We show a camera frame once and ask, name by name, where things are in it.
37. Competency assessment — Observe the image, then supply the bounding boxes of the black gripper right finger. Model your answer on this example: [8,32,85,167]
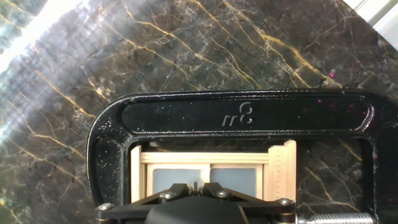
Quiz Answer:
[196,182,296,224]

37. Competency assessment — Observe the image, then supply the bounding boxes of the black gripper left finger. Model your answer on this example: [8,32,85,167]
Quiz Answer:
[95,182,197,224]

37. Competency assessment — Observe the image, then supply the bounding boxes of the wooden sliding window model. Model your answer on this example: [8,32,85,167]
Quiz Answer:
[130,139,297,205]

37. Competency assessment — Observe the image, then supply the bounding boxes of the black C-clamp with screw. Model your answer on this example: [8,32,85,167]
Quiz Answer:
[85,89,398,224]

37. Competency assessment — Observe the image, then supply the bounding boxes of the dark marble mat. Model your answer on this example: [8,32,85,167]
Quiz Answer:
[0,0,398,224]

